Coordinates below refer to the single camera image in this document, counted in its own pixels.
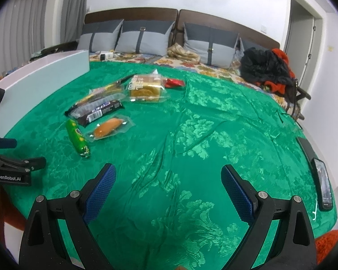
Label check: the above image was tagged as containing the brown snack stick pack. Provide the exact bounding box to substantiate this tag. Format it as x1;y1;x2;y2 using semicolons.
64;89;125;119

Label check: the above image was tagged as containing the packaged bread loaf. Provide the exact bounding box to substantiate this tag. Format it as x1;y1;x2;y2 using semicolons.
125;69;169;102

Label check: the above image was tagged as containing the red snack packet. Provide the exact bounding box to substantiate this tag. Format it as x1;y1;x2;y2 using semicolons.
164;78;185;88

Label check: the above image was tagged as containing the green candy packet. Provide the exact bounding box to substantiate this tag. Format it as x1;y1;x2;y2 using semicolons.
65;119;90;158

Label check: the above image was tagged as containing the white storage box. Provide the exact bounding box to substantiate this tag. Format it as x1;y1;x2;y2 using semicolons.
0;51;89;137

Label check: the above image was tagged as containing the black chocolate bar wrapper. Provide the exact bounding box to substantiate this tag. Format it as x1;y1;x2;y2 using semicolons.
77;100;123;127

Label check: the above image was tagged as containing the sausage in clear pack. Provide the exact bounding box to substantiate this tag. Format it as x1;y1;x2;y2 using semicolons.
85;115;135;142

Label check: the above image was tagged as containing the yellow black snack pack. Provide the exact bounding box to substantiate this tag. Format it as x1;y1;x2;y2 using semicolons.
88;74;134;100

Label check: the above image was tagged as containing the small white device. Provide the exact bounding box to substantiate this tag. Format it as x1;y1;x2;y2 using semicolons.
98;51;115;62

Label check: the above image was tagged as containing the grey curtain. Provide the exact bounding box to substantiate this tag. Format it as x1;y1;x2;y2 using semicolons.
0;0;87;79

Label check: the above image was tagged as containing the green floral bedspread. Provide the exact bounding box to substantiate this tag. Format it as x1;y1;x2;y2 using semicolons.
6;62;337;269

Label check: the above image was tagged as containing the grey pillow far left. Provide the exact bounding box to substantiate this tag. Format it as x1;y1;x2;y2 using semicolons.
77;20;124;53

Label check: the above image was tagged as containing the grey pillow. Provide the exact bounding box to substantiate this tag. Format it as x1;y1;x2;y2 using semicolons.
183;23;239;69
77;20;124;53
115;20;174;56

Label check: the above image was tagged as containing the floral bed sheet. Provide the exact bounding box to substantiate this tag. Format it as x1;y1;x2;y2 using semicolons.
89;54;292;112

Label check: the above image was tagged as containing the black chair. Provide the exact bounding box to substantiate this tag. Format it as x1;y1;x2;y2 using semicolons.
285;79;311;120

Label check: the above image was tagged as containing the grey pillow middle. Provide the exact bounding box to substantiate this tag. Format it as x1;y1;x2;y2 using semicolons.
115;20;174;56

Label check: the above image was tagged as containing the black jacket pile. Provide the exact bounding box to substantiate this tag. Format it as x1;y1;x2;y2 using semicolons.
239;47;294;86

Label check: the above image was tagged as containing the beige folded cloth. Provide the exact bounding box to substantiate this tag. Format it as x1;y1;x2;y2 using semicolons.
167;43;200;64

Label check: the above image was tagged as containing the white door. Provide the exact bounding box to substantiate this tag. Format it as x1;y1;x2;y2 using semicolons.
284;0;323;91

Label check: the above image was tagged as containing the grey pillow right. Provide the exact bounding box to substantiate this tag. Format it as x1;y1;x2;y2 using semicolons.
183;23;239;69

